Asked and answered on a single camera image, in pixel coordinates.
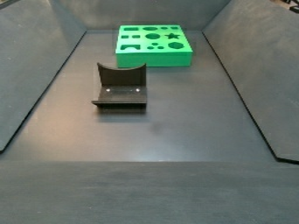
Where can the green shape sorter box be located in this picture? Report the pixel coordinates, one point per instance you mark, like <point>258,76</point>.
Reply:
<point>155,44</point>

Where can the black curved holder stand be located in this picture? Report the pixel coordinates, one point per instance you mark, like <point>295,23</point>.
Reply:
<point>122,86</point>

